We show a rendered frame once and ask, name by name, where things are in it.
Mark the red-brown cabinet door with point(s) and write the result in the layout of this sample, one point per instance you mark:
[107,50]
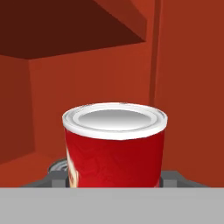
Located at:
[192,87]

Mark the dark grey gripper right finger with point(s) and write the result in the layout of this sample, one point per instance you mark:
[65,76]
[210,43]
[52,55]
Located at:
[172,180]

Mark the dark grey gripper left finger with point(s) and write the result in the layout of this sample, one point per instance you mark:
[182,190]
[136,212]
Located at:
[55,180]

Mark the red can with white lid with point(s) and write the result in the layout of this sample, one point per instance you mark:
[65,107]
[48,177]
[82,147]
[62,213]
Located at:
[116,157]

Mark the red-brown cabinet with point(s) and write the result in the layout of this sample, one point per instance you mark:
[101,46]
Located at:
[87,75]

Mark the grey can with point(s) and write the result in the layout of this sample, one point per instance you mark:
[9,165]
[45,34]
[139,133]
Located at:
[59,166]

